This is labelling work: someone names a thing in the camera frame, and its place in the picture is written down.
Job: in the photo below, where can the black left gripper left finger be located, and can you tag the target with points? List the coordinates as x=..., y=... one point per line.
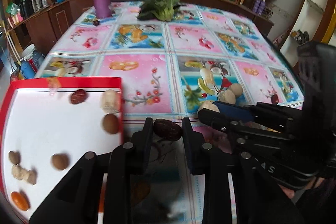
x=127, y=163

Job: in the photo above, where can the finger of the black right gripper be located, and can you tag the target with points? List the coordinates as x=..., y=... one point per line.
x=260, y=113
x=211, y=118

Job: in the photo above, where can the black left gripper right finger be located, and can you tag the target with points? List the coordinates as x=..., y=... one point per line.
x=205, y=159

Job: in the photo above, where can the dark red jujube date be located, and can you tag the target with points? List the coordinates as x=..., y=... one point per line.
x=167, y=130

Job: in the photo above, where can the beige cylindrical yam piece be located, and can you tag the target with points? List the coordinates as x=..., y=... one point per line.
x=110, y=101

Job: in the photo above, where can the right hand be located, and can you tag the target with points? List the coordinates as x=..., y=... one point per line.
x=290, y=191

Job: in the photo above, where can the brown longan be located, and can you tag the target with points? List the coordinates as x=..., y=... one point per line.
x=60, y=161
x=110, y=123

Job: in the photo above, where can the colourful fruit print tablecloth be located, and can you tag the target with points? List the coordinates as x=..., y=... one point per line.
x=168, y=69

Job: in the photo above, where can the red jujube in box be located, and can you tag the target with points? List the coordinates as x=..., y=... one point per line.
x=78, y=96

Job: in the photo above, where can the red white shallow box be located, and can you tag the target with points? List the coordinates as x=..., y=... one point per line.
x=39, y=123

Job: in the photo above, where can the beige yam piece in box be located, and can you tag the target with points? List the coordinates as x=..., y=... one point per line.
x=20, y=173

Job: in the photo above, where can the orange tangerine left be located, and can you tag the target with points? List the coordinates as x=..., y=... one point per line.
x=20, y=200

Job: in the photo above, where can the brown longan fruit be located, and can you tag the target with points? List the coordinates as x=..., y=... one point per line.
x=14, y=157

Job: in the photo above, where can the green leafy vegetable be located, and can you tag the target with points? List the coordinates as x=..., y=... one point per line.
x=162, y=10

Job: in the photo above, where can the blue thermos flask on floor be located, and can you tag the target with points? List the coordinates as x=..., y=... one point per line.
x=27, y=70

